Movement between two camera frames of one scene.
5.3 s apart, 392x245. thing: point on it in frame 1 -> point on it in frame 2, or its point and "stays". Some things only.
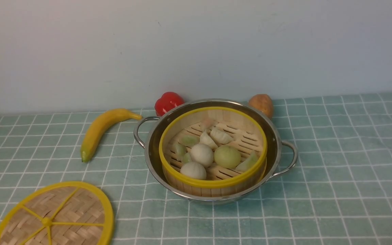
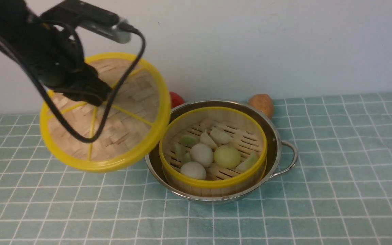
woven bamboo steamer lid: x=70 y=213 -> x=138 y=123
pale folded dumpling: x=205 y=139 stays
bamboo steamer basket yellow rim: x=208 y=151 stays
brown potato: x=262 y=102 stays
